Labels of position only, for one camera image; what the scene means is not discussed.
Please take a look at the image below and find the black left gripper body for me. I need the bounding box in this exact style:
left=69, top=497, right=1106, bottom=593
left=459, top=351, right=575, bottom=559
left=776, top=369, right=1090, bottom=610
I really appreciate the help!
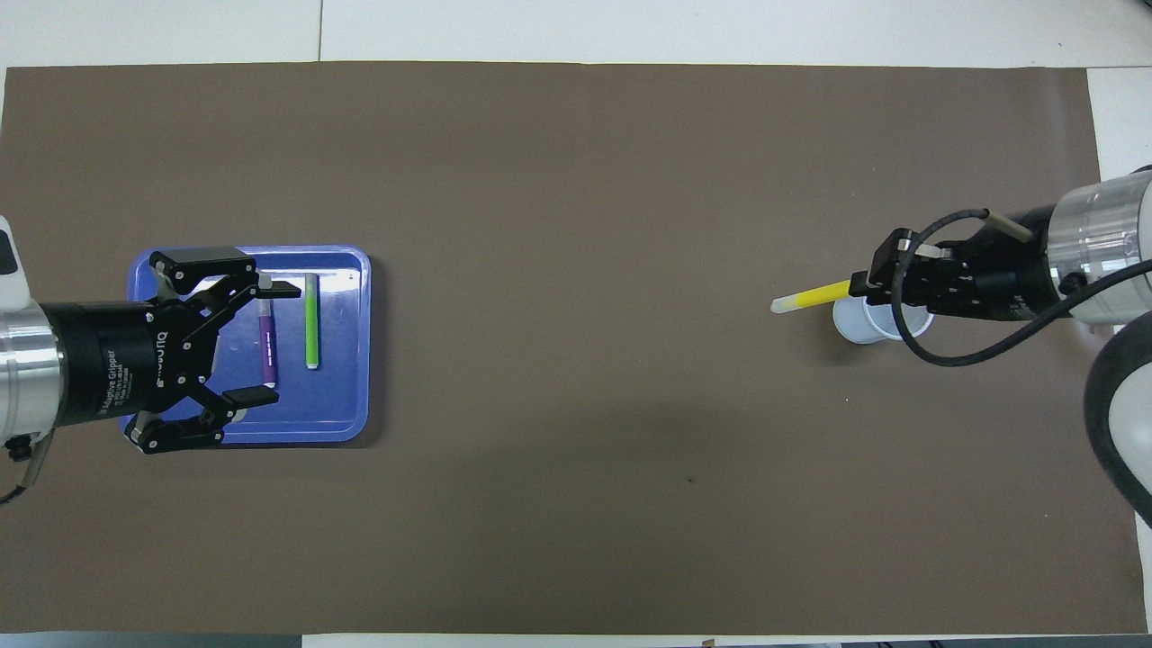
left=40, top=301, right=217, bottom=428

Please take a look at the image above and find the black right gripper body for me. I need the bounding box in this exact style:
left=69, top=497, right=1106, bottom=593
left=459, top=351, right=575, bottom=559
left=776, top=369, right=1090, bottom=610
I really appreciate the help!
left=931, top=209, right=1054, bottom=320

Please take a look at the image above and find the yellow highlighter pen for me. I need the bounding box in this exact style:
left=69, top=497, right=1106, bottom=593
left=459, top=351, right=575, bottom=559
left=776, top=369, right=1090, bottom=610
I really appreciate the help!
left=770, top=281, right=856, bottom=315

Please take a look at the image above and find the purple highlighter pen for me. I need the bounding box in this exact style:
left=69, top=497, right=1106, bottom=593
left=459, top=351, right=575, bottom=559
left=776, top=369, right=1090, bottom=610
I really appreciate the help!
left=258, top=277, right=278, bottom=390

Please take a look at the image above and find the green highlighter pen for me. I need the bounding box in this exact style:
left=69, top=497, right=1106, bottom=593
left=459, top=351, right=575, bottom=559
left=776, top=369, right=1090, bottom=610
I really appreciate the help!
left=304, top=274, right=321, bottom=370

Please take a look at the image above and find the blue plastic tray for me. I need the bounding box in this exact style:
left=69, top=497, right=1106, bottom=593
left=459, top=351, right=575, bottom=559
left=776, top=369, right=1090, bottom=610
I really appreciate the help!
left=128, top=245, right=372, bottom=446

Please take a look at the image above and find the translucent blue mesh pen cup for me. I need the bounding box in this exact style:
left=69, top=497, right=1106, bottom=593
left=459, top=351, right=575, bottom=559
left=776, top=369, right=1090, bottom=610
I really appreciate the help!
left=832, top=295, right=934, bottom=345

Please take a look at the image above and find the brown table mat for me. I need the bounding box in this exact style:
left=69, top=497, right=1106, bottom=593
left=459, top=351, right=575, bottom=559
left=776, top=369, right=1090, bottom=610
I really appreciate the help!
left=0, top=61, right=1121, bottom=635

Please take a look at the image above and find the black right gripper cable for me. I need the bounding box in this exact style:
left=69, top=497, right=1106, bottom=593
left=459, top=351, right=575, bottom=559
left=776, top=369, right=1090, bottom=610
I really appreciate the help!
left=886, top=209, right=1152, bottom=368

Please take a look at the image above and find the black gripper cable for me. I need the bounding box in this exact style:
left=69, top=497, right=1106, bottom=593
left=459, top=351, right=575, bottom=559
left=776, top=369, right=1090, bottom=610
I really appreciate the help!
left=886, top=209, right=1152, bottom=368
left=0, top=432, right=55, bottom=505

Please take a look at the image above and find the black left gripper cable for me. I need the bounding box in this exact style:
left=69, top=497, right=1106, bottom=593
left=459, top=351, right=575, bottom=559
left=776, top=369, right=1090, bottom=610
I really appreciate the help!
left=0, top=432, right=55, bottom=505

